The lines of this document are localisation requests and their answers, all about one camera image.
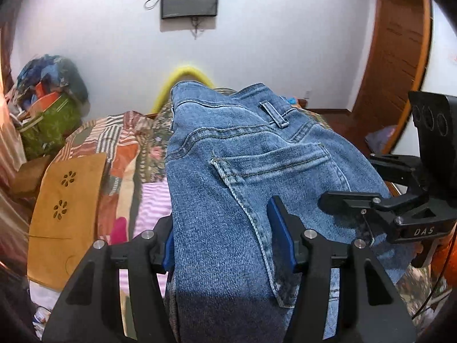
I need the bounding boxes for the patchwork blanket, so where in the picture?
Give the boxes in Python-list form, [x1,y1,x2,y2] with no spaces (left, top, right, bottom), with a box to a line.
[53,111,168,244]

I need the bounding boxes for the black wall monitor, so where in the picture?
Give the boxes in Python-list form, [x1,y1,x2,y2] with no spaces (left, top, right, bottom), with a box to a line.
[161,0,219,20]

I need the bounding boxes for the yellow hoop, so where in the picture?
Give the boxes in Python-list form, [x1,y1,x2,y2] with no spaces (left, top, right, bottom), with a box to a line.
[152,65,217,115]

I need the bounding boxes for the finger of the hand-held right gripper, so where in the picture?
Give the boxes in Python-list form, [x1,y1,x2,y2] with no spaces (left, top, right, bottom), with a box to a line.
[318,191,457,244]
[369,153,430,188]

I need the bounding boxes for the wooden door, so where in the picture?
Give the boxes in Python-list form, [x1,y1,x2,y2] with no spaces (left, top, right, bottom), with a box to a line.
[352,0,434,154]

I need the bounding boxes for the orange box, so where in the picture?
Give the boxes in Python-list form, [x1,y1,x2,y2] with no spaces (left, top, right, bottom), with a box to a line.
[30,91,61,113]

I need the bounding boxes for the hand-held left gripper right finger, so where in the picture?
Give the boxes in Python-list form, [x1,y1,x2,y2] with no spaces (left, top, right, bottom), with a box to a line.
[266,195,419,343]

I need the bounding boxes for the purple cloth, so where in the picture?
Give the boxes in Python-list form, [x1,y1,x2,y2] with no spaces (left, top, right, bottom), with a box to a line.
[365,125,398,154]

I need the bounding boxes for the pink striped cloth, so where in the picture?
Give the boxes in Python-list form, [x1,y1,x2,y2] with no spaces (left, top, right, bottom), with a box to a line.
[119,182,175,301]

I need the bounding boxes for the wooden lap table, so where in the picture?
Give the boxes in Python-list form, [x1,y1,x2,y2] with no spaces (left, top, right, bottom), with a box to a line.
[28,152,108,292]

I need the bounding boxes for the pile of clothes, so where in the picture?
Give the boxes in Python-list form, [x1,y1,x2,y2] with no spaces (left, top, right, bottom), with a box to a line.
[7,54,88,115]

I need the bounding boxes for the green patterned bag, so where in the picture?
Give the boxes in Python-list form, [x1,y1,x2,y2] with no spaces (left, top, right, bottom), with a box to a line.
[18,95,84,159]

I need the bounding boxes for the blue denim pants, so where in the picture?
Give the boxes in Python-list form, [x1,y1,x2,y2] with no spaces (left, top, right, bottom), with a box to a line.
[163,83,411,343]

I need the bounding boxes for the orange curtain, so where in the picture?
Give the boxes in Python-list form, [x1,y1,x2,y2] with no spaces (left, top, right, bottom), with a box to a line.
[0,18,33,229]

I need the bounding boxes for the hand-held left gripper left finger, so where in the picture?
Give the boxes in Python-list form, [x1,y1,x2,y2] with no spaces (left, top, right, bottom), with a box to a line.
[42,215,176,343]

